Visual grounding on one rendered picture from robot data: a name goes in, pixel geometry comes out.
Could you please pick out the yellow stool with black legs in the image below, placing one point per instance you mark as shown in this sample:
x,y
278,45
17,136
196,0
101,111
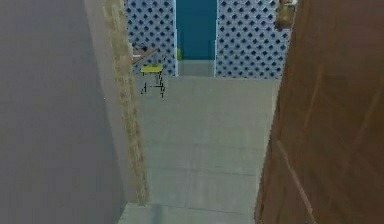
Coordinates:
x,y
151,69

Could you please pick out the small green object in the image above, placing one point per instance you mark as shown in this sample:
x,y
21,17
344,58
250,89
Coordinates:
x,y
179,54

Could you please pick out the brown wooden room door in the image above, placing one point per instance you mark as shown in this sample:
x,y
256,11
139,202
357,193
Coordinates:
x,y
333,126

